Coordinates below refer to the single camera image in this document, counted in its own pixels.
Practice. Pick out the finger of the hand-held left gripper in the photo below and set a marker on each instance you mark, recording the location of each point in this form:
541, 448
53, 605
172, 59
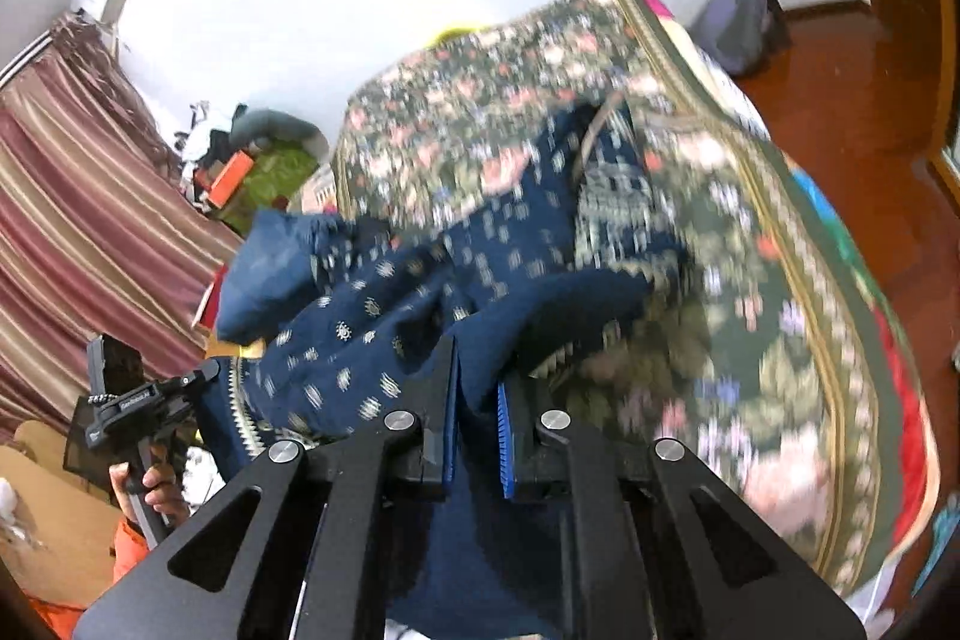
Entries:
191, 377

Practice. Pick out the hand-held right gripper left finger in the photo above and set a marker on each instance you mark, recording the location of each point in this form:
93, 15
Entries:
448, 437

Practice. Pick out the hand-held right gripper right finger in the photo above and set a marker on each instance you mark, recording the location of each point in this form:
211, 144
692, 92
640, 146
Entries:
506, 445

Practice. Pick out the grey purple backpack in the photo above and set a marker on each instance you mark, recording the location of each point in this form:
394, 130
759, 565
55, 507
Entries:
739, 21

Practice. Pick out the pile of mixed clutter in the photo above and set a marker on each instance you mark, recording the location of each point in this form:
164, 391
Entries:
199, 149

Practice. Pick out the navy patterned zip hoodie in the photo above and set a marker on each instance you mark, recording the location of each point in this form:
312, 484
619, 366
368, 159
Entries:
390, 325

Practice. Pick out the person's left forearm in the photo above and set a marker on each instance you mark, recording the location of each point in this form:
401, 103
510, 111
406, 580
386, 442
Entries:
97, 580

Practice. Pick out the yellow plastic item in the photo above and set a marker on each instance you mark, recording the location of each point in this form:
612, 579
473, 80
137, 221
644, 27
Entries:
461, 33

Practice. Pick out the orange box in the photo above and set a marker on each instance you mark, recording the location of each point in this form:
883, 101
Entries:
231, 179

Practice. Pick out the floral bed blanket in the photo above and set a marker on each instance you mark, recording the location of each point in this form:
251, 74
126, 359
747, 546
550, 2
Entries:
750, 310

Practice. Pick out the colourful bed sheet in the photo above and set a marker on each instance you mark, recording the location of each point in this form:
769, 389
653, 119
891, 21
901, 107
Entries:
900, 340

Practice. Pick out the blue jeans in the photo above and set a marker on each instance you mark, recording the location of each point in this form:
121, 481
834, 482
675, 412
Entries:
270, 280

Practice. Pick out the person's left hand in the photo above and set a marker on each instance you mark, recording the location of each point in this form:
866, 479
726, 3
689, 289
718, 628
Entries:
161, 486

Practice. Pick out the grey plush cushion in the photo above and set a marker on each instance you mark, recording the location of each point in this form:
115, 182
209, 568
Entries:
277, 126

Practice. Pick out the striped maroon curtain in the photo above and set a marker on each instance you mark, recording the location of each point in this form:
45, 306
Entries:
82, 197

